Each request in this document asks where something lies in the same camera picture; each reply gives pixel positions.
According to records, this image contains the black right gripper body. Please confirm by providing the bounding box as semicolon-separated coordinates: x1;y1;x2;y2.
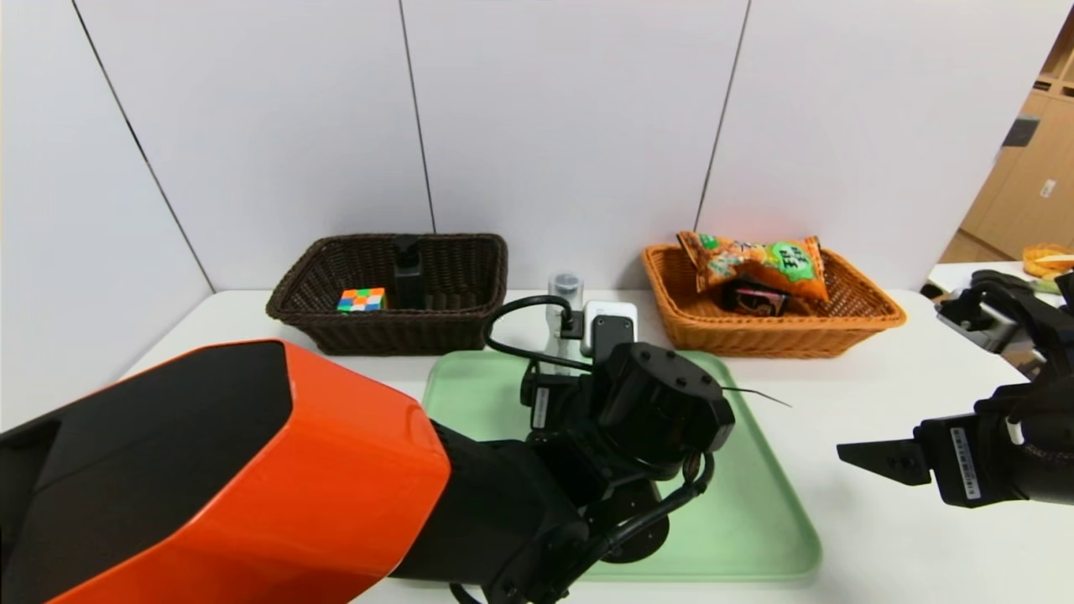
913;383;1074;508

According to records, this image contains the black pink gum box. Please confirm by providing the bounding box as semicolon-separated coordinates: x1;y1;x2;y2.
721;278;790;318

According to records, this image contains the orange snack bag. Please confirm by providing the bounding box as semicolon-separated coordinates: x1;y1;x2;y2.
675;230;831;304

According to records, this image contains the white translucent bottle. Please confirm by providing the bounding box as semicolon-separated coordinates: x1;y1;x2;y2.
546;271;586;375

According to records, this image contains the black rectangular box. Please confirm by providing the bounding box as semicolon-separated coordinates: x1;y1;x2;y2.
391;234;427;310

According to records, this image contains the multicoloured puzzle cube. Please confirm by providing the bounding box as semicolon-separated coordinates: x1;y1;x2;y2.
336;287;388;314

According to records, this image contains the orange wicker basket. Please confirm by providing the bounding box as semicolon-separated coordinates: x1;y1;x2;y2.
641;242;907;360

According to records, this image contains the dark brown wicker basket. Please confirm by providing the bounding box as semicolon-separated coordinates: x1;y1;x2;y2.
266;232;509;357

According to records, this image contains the light green plastic tray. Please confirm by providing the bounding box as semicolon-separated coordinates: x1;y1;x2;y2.
421;350;824;583

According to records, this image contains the black zip tie tail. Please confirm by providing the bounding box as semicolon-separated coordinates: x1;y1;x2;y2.
720;385;793;409

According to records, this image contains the white side table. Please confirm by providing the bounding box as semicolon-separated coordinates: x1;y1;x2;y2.
926;261;1074;370

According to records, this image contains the orange bread item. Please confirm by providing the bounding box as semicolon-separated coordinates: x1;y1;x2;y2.
1020;242;1074;280

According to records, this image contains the wooden cabinet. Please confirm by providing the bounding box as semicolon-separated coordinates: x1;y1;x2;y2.
937;29;1074;266

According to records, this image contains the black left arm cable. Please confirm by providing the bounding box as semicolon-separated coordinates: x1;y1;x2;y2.
571;451;717;581

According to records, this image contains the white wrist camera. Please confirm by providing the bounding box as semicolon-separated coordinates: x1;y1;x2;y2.
581;299;639;364

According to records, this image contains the thin tagged left arm cable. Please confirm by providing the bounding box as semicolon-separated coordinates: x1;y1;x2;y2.
484;294;595;375

